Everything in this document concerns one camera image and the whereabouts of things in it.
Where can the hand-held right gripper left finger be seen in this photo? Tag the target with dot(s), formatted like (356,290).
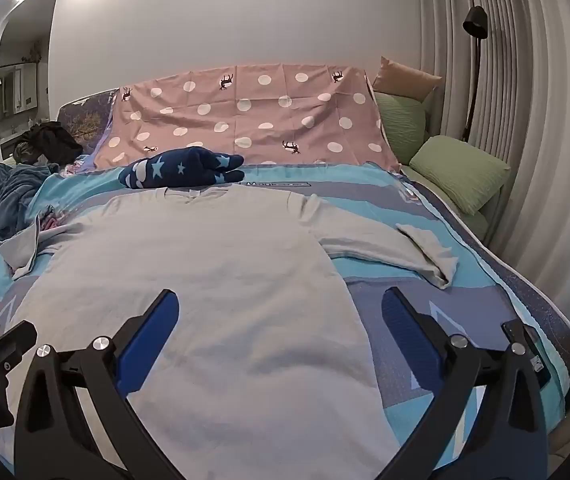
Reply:
(147,345)

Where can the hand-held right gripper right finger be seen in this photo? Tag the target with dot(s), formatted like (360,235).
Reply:
(410,342)

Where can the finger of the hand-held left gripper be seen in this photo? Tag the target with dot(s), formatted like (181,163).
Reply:
(7,342)

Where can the grey long-sleeve shirt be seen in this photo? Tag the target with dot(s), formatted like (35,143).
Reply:
(215,285)

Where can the dark clothes pile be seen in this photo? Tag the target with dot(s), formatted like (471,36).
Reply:
(55,142)

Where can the blue patterned bed sheet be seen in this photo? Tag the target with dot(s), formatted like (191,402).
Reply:
(465,320)

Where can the teal fleece blanket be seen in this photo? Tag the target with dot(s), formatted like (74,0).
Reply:
(10,190)

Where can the navy star plush pillow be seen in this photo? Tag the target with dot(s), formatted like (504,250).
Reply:
(175,167)

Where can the green pillow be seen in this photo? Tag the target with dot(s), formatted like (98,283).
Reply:
(460,170)
(400,125)

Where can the grey pleated curtain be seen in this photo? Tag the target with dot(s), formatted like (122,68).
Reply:
(540,135)

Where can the pink polka dot cloth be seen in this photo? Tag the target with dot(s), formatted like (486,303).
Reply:
(265,120)

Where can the beige pillow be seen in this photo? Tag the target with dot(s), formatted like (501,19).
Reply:
(405,80)

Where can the black floor lamp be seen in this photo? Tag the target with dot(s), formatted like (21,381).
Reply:
(475,20)

